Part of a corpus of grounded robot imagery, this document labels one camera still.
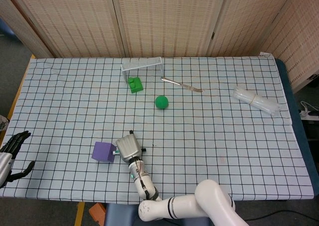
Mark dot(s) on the blue cushioned seat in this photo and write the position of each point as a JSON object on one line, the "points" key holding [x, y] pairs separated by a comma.
{"points": [[119, 216]]}

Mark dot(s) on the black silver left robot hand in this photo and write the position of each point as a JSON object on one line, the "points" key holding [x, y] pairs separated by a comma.
{"points": [[12, 142]]}

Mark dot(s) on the woven beige folding screen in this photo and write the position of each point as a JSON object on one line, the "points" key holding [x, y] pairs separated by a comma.
{"points": [[162, 19]]}

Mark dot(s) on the white black checkered tablecloth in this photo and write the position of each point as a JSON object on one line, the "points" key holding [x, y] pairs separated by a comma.
{"points": [[199, 136]]}

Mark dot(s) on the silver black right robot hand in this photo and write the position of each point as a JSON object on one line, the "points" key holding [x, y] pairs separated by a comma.
{"points": [[128, 148]]}

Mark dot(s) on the yellow rubber band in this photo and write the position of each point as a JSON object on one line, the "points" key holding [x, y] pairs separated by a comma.
{"points": [[253, 99]]}

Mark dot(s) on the clear plastic bag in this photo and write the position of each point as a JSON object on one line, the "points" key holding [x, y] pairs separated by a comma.
{"points": [[261, 104]]}

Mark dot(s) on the white power strip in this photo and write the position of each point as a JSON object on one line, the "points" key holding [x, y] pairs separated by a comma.
{"points": [[309, 115]]}

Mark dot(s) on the orange box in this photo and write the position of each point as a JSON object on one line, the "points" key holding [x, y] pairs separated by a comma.
{"points": [[97, 213]]}

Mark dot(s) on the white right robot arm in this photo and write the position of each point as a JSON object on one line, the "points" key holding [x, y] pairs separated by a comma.
{"points": [[211, 198]]}

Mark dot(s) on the blue padded table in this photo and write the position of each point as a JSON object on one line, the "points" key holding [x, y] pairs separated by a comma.
{"points": [[302, 161]]}

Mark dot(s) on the white miniature soccer goal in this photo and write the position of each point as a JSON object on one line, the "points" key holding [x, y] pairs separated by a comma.
{"points": [[142, 64]]}

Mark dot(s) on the green white marker black cap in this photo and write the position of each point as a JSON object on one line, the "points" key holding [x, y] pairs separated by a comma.
{"points": [[115, 152]]}

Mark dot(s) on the green toy brick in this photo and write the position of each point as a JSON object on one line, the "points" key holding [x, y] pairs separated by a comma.
{"points": [[135, 86]]}

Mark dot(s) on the silver metal knife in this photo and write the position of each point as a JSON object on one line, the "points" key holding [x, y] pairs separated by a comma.
{"points": [[184, 85]]}

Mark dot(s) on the green ball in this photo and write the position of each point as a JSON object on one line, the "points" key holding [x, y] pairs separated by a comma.
{"points": [[162, 102]]}

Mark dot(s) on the purple foam cube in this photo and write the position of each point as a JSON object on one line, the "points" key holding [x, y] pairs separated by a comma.
{"points": [[102, 151]]}

